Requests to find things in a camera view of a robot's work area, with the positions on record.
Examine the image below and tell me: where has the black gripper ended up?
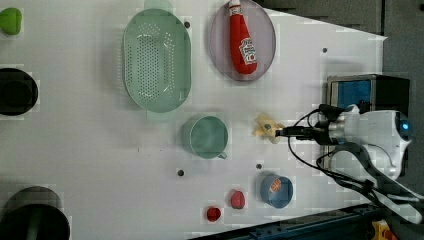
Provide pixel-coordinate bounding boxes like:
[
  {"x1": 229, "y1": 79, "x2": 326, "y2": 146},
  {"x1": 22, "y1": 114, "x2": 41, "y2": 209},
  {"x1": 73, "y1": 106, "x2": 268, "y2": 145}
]
[{"x1": 275, "y1": 126, "x2": 333, "y2": 145}]

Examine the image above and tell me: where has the yellow plush banana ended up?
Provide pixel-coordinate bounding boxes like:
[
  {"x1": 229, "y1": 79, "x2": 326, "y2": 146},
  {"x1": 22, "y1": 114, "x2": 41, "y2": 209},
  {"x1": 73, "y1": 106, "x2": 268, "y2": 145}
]
[{"x1": 252, "y1": 113, "x2": 285, "y2": 144}]

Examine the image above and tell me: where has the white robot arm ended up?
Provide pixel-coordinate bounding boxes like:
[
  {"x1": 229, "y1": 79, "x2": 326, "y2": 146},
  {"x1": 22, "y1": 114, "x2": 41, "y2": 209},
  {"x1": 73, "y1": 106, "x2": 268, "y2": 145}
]
[{"x1": 272, "y1": 104, "x2": 423, "y2": 224}]

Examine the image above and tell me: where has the green mug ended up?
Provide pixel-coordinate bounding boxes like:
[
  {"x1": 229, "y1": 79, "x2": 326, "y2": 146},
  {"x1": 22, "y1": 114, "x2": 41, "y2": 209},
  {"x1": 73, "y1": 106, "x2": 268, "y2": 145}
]
[{"x1": 181, "y1": 116, "x2": 228, "y2": 160}]

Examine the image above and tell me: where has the blue cup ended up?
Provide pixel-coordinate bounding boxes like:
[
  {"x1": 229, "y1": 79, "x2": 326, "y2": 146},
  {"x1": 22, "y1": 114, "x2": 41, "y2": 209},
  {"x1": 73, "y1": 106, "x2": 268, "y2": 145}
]
[{"x1": 260, "y1": 175, "x2": 294, "y2": 209}]

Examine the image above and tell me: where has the red plush strawberry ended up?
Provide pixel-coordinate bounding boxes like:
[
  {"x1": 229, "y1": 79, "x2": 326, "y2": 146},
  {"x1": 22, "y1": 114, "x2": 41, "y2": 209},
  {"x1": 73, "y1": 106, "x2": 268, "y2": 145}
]
[{"x1": 230, "y1": 190, "x2": 246, "y2": 209}]

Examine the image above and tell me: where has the red plush ketchup bottle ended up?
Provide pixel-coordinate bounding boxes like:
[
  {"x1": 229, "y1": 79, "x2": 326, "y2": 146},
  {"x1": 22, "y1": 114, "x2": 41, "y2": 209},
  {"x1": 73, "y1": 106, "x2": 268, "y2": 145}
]
[{"x1": 228, "y1": 0, "x2": 257, "y2": 75}]

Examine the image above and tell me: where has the silver toaster oven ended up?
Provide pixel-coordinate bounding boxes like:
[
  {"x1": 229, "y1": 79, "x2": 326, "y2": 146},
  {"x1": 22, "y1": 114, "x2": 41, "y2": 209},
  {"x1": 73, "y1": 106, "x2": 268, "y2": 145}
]
[{"x1": 327, "y1": 74, "x2": 413, "y2": 179}]

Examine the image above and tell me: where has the purple oval plate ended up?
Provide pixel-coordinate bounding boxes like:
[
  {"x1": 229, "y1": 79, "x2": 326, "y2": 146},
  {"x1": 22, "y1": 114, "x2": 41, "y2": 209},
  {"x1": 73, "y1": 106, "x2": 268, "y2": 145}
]
[{"x1": 209, "y1": 0, "x2": 276, "y2": 81}]

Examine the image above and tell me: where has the small red tomato toy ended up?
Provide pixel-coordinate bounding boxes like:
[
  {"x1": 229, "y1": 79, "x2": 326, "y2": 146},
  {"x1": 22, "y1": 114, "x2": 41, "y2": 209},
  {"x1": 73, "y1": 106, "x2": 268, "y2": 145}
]
[{"x1": 206, "y1": 207, "x2": 221, "y2": 222}]

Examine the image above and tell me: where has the green oval colander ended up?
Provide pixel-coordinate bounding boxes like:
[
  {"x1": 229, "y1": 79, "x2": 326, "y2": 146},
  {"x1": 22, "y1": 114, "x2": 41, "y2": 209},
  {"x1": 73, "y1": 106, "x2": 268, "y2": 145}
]
[{"x1": 122, "y1": 0, "x2": 191, "y2": 122}]

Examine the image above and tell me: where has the black round bowl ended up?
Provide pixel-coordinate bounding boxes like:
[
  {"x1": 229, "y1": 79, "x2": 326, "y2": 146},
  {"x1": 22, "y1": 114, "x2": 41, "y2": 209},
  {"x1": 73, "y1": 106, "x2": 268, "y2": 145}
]
[{"x1": 0, "y1": 68, "x2": 38, "y2": 116}]

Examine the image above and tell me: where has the large black pot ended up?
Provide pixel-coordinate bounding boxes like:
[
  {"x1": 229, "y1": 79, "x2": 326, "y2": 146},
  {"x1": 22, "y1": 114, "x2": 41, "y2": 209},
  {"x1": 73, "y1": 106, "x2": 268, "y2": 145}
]
[{"x1": 1, "y1": 186, "x2": 71, "y2": 240}]

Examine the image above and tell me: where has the green plush toy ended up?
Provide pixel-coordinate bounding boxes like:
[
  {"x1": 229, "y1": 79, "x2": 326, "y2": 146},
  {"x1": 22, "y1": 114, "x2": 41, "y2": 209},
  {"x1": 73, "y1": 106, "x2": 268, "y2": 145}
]
[{"x1": 0, "y1": 7, "x2": 23, "y2": 36}]

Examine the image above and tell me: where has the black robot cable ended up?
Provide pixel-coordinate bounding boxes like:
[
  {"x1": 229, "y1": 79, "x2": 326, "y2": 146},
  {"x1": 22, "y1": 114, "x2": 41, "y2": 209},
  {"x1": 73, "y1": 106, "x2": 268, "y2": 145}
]
[{"x1": 287, "y1": 108, "x2": 381, "y2": 204}]

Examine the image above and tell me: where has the blue metal frame rail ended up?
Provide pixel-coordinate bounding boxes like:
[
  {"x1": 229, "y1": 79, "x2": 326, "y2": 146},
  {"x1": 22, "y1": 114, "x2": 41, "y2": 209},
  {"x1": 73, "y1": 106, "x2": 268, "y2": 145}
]
[{"x1": 190, "y1": 204, "x2": 383, "y2": 240}]

